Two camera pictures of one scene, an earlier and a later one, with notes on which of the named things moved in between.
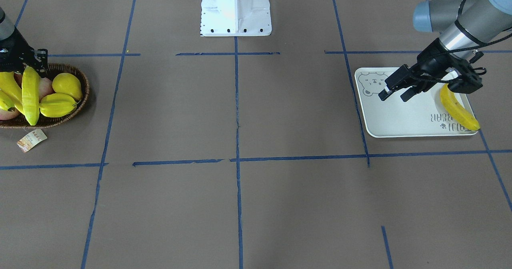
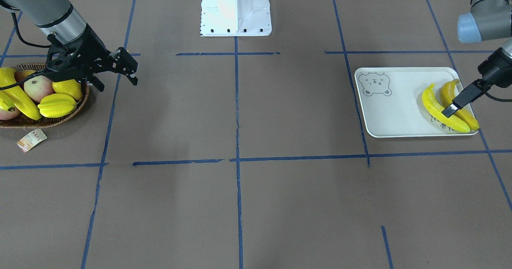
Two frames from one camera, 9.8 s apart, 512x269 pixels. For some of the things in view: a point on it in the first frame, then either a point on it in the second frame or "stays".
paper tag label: (31, 138) stays
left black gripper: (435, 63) to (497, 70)
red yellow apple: (10, 113) stays
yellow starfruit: (57, 105) stays
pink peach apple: (45, 88) stays
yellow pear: (66, 83) stays
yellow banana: (453, 105) stays
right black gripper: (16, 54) to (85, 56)
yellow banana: (31, 94) to (435, 109)
